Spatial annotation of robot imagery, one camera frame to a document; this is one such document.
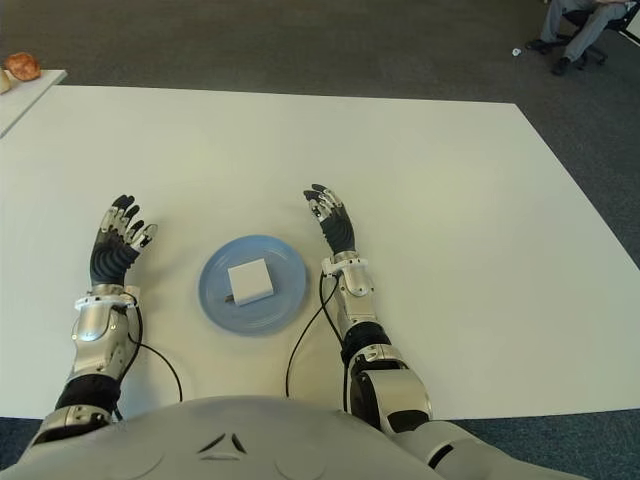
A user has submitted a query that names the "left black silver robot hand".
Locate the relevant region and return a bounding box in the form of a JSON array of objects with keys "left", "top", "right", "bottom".
[{"left": 88, "top": 194, "right": 160, "bottom": 289}]

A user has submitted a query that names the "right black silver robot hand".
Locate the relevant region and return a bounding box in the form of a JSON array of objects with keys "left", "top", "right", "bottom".
[{"left": 301, "top": 182, "right": 357, "bottom": 257}]

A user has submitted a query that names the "white cube charger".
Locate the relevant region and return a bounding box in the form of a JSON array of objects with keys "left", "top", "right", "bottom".
[{"left": 223, "top": 258, "right": 275, "bottom": 307}]

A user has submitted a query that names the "blue round plate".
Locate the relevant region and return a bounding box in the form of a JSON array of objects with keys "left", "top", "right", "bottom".
[{"left": 198, "top": 233, "right": 309, "bottom": 337}]

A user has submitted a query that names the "red brown fruit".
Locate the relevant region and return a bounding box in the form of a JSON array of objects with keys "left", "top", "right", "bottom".
[{"left": 4, "top": 52, "right": 42, "bottom": 81}]

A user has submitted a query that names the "grey robot torso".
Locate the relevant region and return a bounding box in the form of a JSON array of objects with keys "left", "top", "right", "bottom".
[{"left": 0, "top": 394, "right": 436, "bottom": 480}]

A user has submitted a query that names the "seated person in grey trousers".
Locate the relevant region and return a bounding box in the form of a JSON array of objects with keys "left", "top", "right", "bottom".
[{"left": 525, "top": 0, "right": 631, "bottom": 76}]

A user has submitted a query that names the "black office chair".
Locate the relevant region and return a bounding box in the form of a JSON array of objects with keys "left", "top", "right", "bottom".
[{"left": 539, "top": 3, "right": 609, "bottom": 66}]

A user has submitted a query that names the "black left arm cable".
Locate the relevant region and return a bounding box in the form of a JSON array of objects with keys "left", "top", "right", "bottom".
[{"left": 113, "top": 299, "right": 184, "bottom": 422}]

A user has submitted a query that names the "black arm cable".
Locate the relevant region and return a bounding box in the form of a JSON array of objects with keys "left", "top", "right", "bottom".
[
  {"left": 113, "top": 299, "right": 184, "bottom": 422},
  {"left": 284, "top": 272, "right": 351, "bottom": 412}
]

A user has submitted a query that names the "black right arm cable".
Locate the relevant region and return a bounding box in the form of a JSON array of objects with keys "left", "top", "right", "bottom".
[{"left": 284, "top": 272, "right": 351, "bottom": 412}]

